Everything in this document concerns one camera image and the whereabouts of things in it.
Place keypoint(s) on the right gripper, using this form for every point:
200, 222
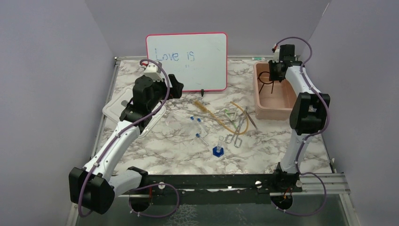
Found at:
272, 76

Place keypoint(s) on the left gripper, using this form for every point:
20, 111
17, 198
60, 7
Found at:
175, 91

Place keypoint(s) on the black metal ring support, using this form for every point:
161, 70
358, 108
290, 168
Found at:
264, 83

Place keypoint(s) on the clear plastic spot plate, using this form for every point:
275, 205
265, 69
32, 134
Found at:
172, 119

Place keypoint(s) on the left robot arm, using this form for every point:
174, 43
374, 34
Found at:
93, 188

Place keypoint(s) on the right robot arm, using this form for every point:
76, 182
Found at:
307, 119

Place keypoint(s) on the pink plastic bin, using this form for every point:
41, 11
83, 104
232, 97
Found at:
275, 106

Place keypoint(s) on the pink-framed whiteboard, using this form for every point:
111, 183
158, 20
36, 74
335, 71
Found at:
198, 60

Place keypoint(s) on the yellow rubber tubing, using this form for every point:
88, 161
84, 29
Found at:
245, 121

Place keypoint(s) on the metal tweezers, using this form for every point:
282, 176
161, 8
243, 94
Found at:
251, 120

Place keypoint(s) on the white ceramic tube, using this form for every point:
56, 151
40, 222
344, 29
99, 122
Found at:
231, 118

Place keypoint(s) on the white plastic bin lid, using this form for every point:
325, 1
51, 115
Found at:
118, 103

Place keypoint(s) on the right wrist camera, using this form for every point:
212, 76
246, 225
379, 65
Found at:
284, 53

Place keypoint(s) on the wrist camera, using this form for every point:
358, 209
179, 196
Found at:
153, 72
284, 53

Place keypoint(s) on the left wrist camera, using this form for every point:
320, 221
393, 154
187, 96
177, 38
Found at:
153, 72

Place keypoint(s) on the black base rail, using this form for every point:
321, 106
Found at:
211, 189

